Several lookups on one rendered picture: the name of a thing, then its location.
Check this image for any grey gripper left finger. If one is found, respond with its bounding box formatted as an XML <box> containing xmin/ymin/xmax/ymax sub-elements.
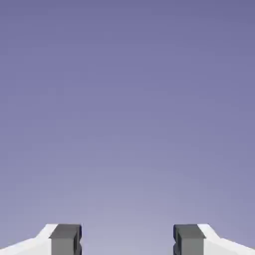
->
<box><xmin>0</xmin><ymin>223</ymin><xmax>83</xmax><ymax>255</ymax></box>

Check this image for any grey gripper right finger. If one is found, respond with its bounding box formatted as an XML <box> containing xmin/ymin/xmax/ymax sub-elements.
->
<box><xmin>172</xmin><ymin>223</ymin><xmax>255</xmax><ymax>255</ymax></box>

